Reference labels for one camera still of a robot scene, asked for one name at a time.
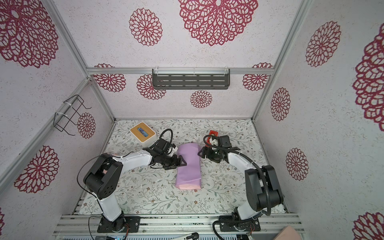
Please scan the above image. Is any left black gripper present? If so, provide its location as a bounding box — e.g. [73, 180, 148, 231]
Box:
[160, 153, 187, 171]

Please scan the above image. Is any pink wrapping paper sheet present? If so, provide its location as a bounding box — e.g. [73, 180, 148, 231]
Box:
[175, 143, 202, 190]

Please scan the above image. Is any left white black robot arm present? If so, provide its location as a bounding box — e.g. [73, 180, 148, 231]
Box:
[83, 139, 187, 223]

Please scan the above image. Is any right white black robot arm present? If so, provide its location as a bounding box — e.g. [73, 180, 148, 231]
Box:
[198, 135, 284, 223]

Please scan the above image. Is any white box with wooden lid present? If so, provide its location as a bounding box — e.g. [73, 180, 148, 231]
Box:
[130, 122, 158, 148]

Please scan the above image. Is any red tape dispenser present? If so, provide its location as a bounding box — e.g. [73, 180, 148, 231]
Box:
[209, 130, 219, 137]

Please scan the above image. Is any blue item on wooden lid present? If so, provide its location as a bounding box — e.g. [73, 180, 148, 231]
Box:
[138, 128, 149, 138]

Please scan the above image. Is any pink object bottom right corner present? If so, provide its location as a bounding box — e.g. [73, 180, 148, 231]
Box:
[274, 226, 302, 240]

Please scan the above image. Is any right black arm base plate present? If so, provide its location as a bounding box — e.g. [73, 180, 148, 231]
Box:
[219, 216, 261, 232]

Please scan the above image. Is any black knob handle front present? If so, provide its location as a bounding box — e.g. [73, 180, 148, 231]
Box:
[171, 232, 199, 240]

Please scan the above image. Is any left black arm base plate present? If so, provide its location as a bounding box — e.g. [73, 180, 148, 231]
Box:
[97, 217, 141, 234]

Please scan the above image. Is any grey slotted wall shelf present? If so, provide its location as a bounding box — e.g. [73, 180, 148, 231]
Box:
[152, 69, 230, 90]

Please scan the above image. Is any black wire wall rack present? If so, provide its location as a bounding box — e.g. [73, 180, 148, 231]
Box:
[53, 95, 91, 136]

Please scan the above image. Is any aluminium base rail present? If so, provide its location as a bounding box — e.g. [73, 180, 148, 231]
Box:
[52, 214, 305, 240]

